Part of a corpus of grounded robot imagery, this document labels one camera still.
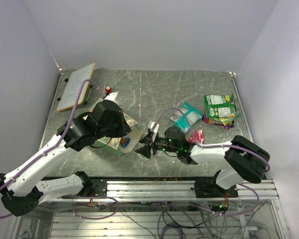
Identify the teal candy packet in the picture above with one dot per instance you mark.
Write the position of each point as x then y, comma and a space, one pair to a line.
185, 117

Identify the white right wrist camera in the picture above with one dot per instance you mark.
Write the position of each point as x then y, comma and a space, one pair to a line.
153, 127

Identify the blue M&M's candy packet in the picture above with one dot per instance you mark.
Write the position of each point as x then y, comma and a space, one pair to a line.
124, 142

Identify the green illustrated paper bag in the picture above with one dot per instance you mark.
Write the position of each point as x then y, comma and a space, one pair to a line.
120, 146

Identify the green spring tea candy packet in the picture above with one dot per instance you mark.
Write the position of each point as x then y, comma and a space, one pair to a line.
226, 121

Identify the aluminium front base frame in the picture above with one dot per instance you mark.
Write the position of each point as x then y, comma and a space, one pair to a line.
142, 189

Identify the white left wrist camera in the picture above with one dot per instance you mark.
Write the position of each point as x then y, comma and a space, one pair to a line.
114, 97

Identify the aluminium table edge rail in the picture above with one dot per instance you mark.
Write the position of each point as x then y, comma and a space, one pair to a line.
241, 109

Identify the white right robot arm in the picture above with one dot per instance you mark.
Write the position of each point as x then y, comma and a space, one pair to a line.
193, 154

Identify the small red candy packet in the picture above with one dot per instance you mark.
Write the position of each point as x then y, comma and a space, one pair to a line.
197, 136

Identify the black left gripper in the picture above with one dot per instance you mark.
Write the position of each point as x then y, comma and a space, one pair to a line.
124, 128

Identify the green Fox's candy packet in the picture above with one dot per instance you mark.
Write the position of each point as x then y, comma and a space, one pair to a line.
214, 100

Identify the purple Fox's candy packet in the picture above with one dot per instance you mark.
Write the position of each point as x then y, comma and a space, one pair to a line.
209, 121

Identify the yellow green candy packet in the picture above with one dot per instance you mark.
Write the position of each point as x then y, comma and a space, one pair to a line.
221, 111

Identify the small whiteboard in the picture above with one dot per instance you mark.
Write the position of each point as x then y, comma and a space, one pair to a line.
73, 86

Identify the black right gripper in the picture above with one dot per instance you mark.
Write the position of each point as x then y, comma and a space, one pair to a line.
145, 150

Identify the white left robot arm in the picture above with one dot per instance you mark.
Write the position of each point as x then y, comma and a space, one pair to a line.
23, 189

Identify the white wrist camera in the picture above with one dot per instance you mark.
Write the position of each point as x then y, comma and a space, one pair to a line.
114, 97
153, 127

